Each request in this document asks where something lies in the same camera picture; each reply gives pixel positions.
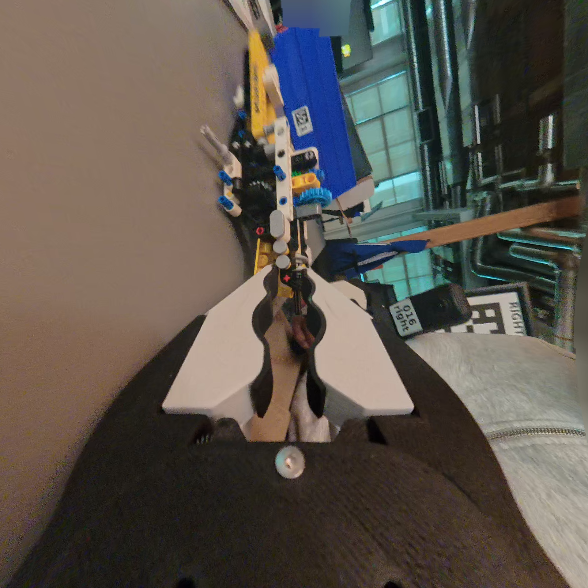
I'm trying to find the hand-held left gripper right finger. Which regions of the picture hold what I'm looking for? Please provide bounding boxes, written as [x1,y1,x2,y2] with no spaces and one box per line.
[299,269,415,430]

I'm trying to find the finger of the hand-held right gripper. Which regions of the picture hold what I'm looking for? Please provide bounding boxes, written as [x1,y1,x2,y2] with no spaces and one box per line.
[332,280,374,319]

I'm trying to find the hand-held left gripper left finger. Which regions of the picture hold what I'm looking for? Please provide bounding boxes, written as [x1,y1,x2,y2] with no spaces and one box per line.
[162,266,280,430]

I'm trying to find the yellow and black lego model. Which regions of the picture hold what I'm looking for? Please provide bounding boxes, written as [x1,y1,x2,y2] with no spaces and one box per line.
[200,30,334,318]

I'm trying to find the blue cloth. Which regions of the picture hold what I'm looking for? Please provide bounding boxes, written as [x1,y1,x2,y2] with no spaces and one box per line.
[322,239,433,282]

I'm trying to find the beige trousers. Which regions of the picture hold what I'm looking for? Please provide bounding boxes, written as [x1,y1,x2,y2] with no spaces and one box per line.
[250,312,305,443]

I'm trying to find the wooden beam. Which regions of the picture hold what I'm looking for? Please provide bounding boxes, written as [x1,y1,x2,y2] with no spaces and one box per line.
[380,197,581,245]

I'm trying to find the grey fleece jacket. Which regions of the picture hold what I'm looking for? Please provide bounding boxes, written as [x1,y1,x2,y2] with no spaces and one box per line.
[404,331,588,588]

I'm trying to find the blue cardboard box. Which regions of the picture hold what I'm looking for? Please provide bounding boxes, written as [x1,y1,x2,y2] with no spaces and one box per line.
[269,27,374,212]

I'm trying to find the metal ductwork pipes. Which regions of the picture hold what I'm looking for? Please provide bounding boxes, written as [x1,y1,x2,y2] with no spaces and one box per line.
[404,0,588,295]

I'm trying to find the dark screen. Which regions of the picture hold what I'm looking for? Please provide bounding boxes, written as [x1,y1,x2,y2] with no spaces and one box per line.
[339,0,374,74]

